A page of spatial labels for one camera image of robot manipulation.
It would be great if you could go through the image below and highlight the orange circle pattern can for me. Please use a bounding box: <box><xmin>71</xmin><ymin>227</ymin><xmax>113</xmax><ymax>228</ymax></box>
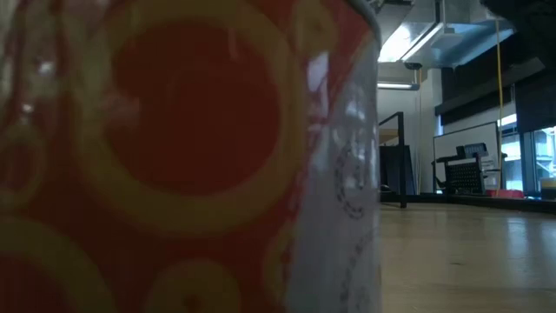
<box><xmin>0</xmin><ymin>0</ymin><xmax>384</xmax><ymax>313</ymax></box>

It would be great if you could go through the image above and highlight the dark standing panel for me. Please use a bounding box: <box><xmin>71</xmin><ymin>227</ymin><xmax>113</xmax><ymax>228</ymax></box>
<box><xmin>379</xmin><ymin>144</ymin><xmax>417</xmax><ymax>196</ymax></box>

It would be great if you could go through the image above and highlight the ceiling strip lamp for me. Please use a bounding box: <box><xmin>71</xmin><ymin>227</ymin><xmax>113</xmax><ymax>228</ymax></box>
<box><xmin>376</xmin><ymin>81</ymin><xmax>420</xmax><ymax>91</ymax></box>

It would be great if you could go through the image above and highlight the whiteboard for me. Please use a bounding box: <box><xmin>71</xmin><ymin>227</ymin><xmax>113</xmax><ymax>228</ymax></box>
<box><xmin>432</xmin><ymin>121</ymin><xmax>501</xmax><ymax>196</ymax></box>

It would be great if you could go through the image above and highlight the black perforated furniture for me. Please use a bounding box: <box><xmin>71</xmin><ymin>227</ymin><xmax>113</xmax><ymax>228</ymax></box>
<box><xmin>431</xmin><ymin>142</ymin><xmax>497</xmax><ymax>196</ymax></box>

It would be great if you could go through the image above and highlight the red low item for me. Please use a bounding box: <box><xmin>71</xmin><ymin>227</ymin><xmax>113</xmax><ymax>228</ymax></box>
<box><xmin>485</xmin><ymin>188</ymin><xmax>526</xmax><ymax>200</ymax></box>

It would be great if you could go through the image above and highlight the wooden shelf black frame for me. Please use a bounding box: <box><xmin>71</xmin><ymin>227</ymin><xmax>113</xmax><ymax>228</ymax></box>
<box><xmin>378</xmin><ymin>110</ymin><xmax>408</xmax><ymax>210</ymax></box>

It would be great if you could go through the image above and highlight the black aluminium rig frame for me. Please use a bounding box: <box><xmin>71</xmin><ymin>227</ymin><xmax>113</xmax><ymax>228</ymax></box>
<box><xmin>381</xmin><ymin>192</ymin><xmax>556</xmax><ymax>215</ymax></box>

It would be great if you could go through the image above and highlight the yellow hanging cable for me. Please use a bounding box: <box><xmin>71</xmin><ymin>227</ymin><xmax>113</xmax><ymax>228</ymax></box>
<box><xmin>493</xmin><ymin>17</ymin><xmax>506</xmax><ymax>197</ymax></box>

